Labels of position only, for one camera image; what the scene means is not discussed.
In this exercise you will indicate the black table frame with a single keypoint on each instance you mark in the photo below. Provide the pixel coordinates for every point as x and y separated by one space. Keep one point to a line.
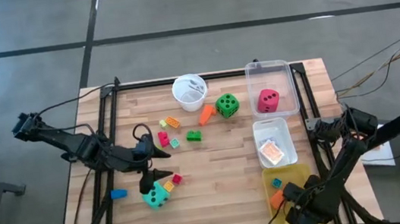
150 83

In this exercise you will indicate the clear plastic bin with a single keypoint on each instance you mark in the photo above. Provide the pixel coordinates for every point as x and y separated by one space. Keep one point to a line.
269 73

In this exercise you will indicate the pale green small block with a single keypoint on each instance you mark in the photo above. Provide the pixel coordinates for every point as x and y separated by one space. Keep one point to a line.
163 123

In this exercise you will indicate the white plastic bin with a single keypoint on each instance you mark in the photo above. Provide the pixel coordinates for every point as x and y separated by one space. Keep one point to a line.
263 131

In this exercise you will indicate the pink foam die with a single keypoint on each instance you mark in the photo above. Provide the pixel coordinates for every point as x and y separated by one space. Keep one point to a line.
264 108

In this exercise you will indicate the white teal small block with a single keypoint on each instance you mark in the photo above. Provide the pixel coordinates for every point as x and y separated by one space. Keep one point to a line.
174 143

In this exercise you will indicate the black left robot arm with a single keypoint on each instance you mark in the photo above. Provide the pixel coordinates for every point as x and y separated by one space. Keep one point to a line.
62 138

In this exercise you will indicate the yellow translucent bin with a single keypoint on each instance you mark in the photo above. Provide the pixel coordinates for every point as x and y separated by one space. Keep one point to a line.
295 174

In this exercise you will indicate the yellow square block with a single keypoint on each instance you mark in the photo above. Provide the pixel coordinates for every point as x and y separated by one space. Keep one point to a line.
168 186

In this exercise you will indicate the green toy brick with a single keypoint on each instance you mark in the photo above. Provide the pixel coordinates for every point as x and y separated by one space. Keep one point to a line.
194 136

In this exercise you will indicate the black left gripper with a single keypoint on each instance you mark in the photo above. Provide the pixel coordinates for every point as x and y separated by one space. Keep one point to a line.
129 160

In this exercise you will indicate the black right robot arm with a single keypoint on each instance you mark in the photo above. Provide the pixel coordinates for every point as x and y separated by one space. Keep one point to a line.
344 163

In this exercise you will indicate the teal foam die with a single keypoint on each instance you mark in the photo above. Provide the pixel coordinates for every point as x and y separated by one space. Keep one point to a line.
157 199

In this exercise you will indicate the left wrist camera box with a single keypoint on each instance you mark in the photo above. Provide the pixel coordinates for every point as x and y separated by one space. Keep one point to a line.
141 149

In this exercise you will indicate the magenta stepped block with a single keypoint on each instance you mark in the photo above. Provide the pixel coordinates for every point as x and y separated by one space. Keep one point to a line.
164 139

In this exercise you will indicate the red small block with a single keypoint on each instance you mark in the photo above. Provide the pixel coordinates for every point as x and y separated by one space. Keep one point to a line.
177 179

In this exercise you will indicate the white paper sheet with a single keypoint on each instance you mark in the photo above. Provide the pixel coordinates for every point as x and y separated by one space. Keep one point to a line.
381 154

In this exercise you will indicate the blue round-stud block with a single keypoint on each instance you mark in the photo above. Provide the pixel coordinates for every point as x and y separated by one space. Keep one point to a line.
118 194

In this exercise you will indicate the orange carrot toy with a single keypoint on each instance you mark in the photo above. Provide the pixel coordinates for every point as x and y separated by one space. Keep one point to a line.
206 116

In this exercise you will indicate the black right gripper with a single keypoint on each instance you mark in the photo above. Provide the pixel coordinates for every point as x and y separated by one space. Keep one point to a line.
307 206

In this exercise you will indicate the green foam die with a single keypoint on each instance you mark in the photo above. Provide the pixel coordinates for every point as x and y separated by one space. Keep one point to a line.
227 105

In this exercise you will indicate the white round plastic cup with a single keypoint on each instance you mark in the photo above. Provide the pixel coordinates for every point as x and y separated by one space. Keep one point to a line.
190 98

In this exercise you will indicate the teal studded block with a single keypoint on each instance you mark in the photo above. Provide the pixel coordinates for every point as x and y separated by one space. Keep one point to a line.
277 183

